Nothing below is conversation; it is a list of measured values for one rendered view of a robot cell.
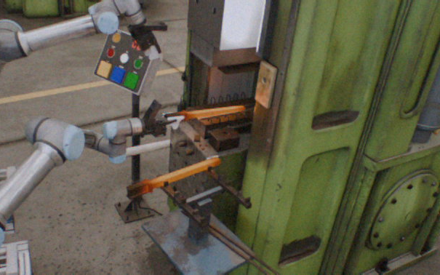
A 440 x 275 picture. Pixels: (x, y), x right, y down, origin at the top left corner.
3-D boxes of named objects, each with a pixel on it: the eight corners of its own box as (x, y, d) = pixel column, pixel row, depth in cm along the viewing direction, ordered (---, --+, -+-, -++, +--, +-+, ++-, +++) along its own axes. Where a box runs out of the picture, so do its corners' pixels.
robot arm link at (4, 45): (-24, 44, 155) (113, 6, 162) (-19, 34, 164) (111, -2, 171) (-8, 73, 162) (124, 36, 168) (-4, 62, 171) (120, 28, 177)
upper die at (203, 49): (211, 68, 189) (213, 46, 184) (190, 51, 203) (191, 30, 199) (289, 58, 209) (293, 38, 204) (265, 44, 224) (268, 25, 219)
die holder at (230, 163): (199, 235, 217) (207, 158, 194) (166, 190, 244) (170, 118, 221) (289, 205, 244) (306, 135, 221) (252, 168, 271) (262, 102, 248)
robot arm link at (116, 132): (102, 136, 192) (101, 118, 188) (126, 132, 198) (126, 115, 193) (108, 145, 187) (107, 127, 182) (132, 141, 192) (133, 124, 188)
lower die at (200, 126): (204, 139, 207) (205, 123, 203) (185, 119, 222) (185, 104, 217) (276, 124, 227) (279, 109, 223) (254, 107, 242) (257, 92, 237)
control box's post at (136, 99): (132, 212, 295) (134, 57, 240) (131, 209, 297) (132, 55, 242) (138, 211, 296) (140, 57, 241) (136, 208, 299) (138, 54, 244)
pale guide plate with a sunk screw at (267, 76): (266, 108, 181) (273, 69, 172) (254, 99, 187) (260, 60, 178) (270, 108, 182) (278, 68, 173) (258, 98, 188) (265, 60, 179)
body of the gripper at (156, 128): (161, 127, 206) (135, 132, 200) (161, 110, 202) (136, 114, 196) (167, 135, 200) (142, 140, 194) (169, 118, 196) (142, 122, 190)
